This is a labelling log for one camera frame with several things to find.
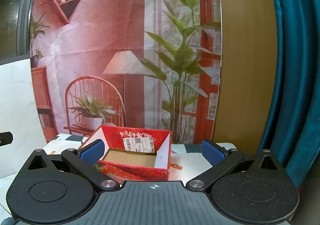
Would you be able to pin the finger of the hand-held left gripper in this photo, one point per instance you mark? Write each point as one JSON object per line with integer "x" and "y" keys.
{"x": 5, "y": 139}

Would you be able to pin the yellow wooden panel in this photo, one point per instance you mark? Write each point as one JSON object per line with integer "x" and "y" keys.
{"x": 245, "y": 65}

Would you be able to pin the dark window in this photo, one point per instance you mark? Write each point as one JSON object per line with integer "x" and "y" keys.
{"x": 12, "y": 15}

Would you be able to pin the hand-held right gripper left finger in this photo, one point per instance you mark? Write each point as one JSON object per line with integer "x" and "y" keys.
{"x": 91, "y": 152}

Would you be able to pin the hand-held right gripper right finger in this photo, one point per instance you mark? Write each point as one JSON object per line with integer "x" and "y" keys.
{"x": 212, "y": 152}

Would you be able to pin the teal curtain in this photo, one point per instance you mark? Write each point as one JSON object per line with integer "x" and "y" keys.
{"x": 300, "y": 65}

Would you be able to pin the printed tablecloth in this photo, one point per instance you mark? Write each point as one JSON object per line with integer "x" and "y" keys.
{"x": 190, "y": 162}

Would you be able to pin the white marble board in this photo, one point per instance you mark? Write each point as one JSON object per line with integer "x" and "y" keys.
{"x": 17, "y": 102}

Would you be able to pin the red strawberry cardboard box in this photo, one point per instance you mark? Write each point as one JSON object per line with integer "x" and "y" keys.
{"x": 140, "y": 172}

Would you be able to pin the printed wall tapestry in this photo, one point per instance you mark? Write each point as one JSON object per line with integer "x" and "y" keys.
{"x": 100, "y": 40}

